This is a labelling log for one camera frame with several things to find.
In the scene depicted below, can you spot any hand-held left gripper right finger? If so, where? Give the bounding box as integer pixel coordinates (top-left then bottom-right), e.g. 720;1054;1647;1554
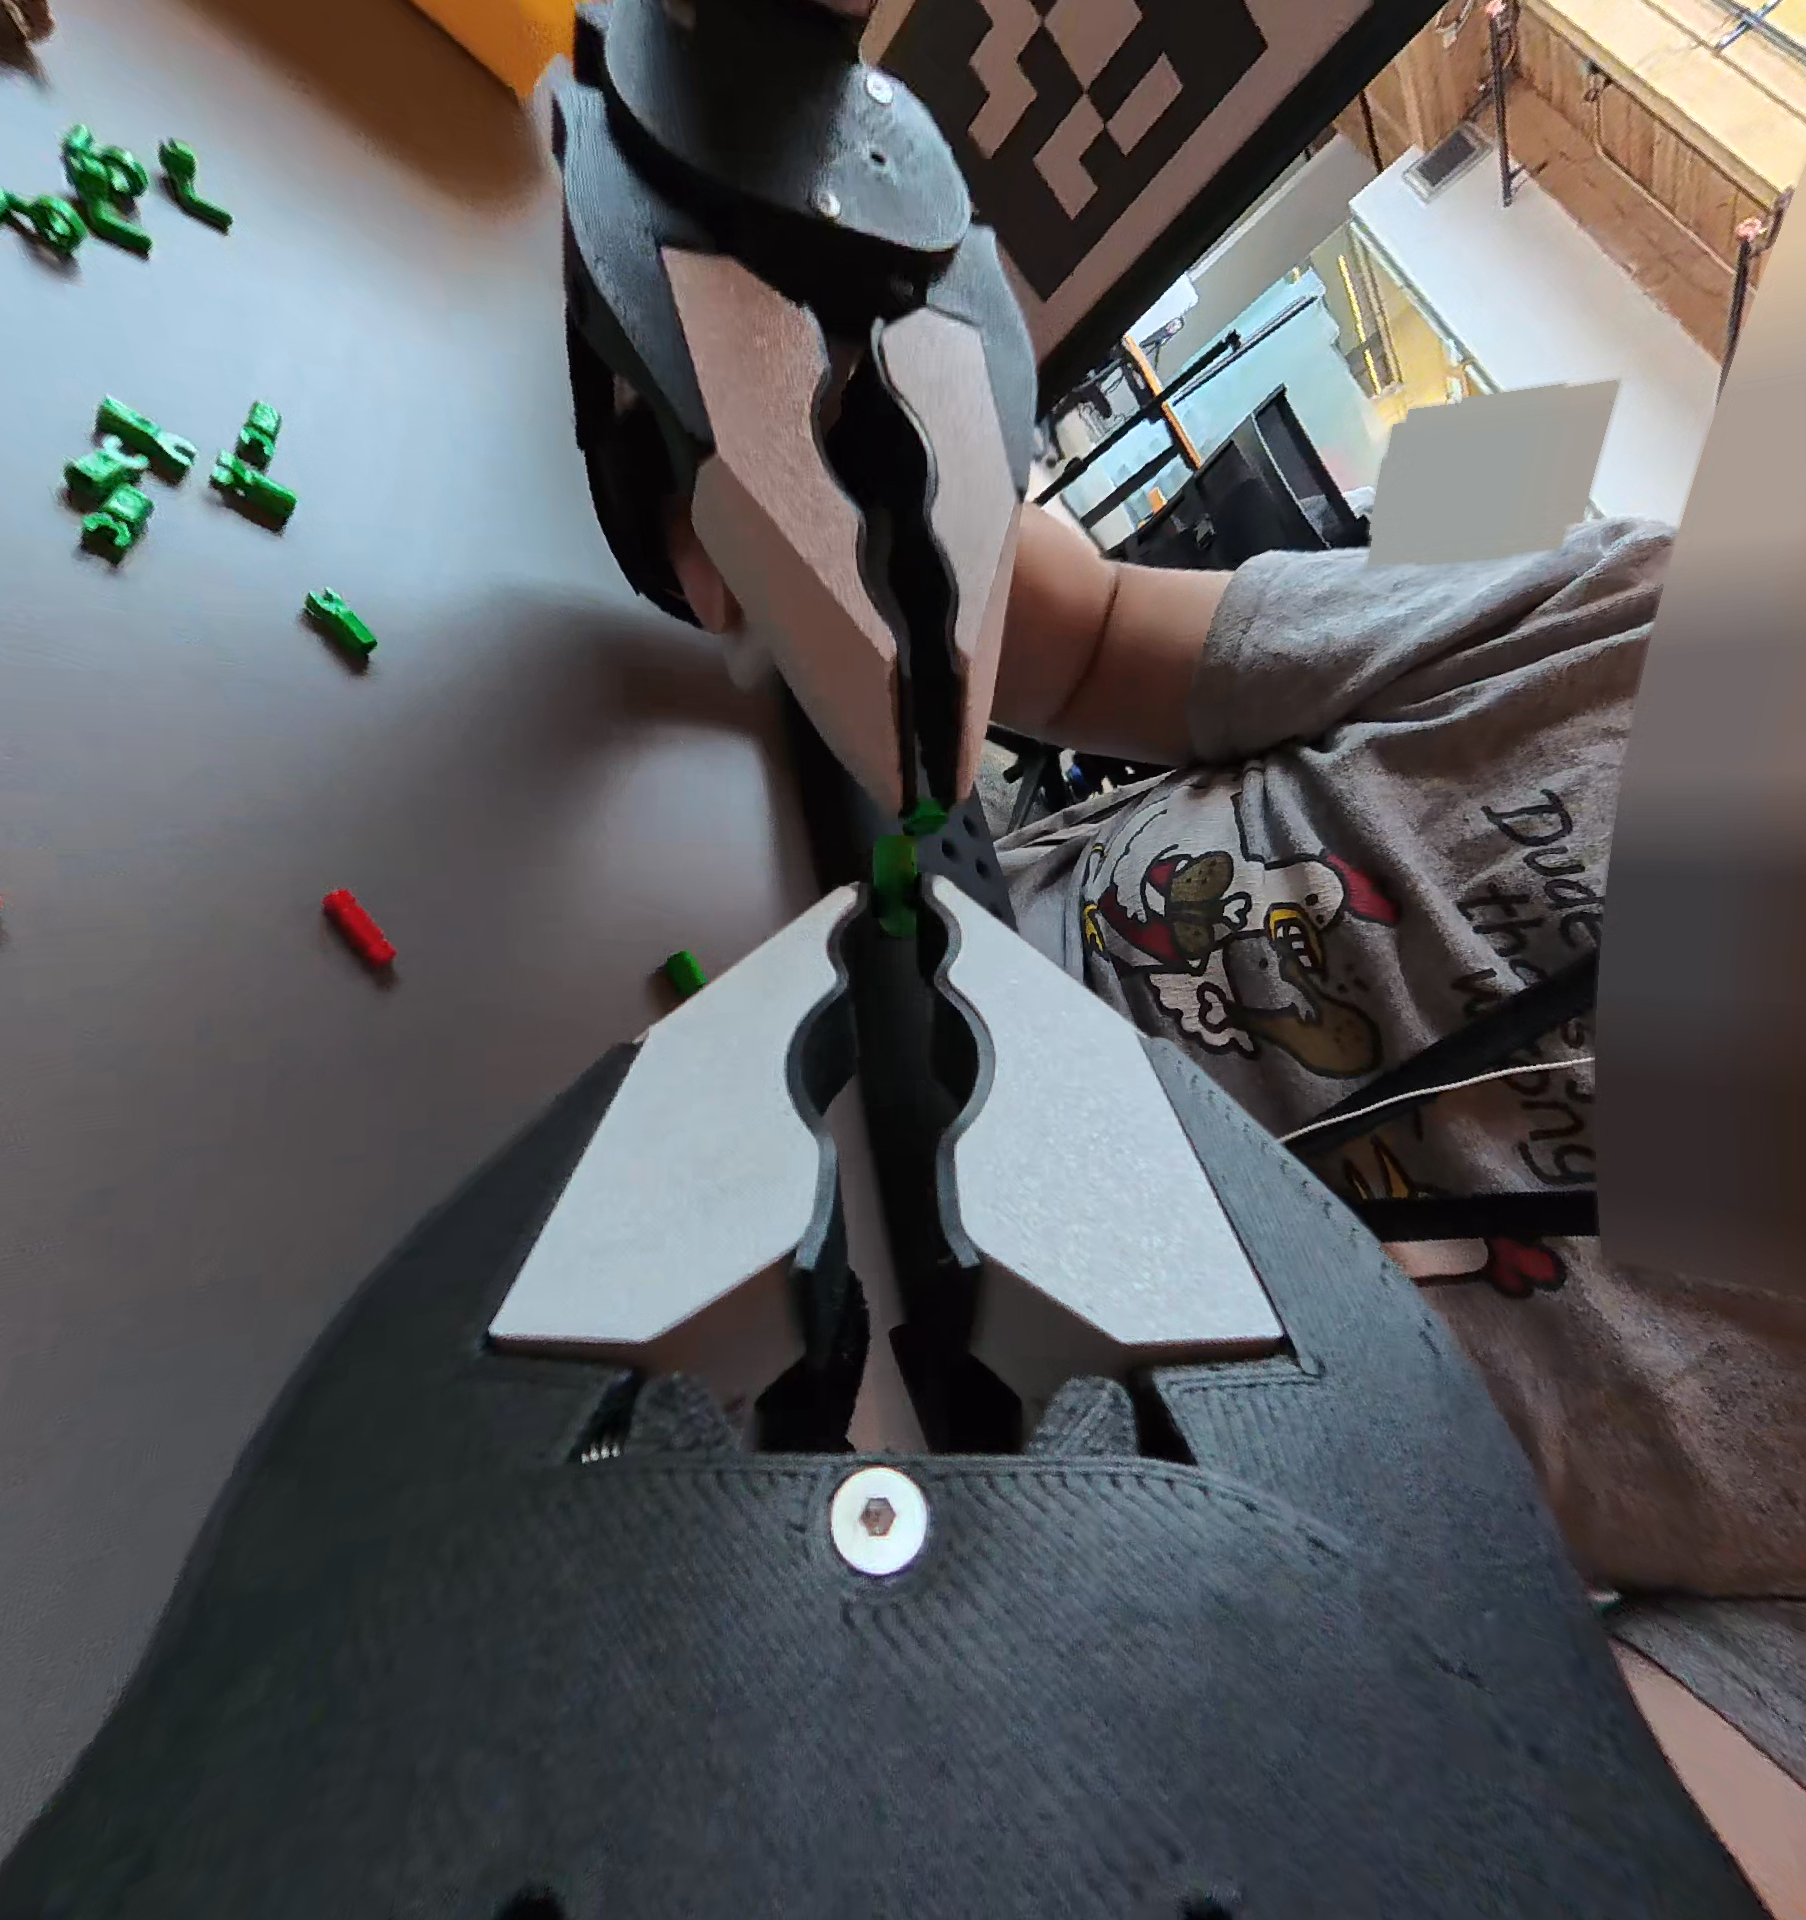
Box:
900;877;1288;1453

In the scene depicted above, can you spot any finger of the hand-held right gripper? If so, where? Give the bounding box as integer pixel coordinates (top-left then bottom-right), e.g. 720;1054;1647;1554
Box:
658;244;918;816
870;304;1028;800

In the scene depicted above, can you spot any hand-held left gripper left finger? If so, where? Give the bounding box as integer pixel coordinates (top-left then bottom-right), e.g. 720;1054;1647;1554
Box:
487;882;867;1453

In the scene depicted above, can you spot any person's left forearm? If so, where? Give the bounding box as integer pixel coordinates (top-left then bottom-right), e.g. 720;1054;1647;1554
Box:
1603;1627;1806;1920

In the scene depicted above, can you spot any person's right forearm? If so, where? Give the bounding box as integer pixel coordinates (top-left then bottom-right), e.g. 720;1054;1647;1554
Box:
1016;501;1235;759

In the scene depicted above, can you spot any cluster of green lego connectors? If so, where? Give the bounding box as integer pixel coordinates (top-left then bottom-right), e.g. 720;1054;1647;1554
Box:
63;394;301;567
0;123;236;259

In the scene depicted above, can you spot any person's right hand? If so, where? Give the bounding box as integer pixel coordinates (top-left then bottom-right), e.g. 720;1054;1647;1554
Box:
672;514;774;692

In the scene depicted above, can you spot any black background desk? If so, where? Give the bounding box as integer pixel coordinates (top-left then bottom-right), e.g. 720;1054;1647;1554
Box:
1045;336;1369;558

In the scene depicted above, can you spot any yellow plastic bin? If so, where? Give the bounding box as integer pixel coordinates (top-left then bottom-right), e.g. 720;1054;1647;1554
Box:
406;0;583;101

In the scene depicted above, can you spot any black framed marker sign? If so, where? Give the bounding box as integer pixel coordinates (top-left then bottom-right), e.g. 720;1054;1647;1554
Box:
879;0;1448;410

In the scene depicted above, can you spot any grey printed t-shirt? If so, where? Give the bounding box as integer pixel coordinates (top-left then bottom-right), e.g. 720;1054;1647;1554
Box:
992;517;1806;1847

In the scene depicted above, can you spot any white cord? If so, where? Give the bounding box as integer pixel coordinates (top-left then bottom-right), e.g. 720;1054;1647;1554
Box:
1277;1051;1597;1144

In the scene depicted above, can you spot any black shoulder strap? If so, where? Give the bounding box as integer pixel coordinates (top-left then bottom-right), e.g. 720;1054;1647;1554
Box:
1282;952;1601;1160
1343;1191;1601;1247

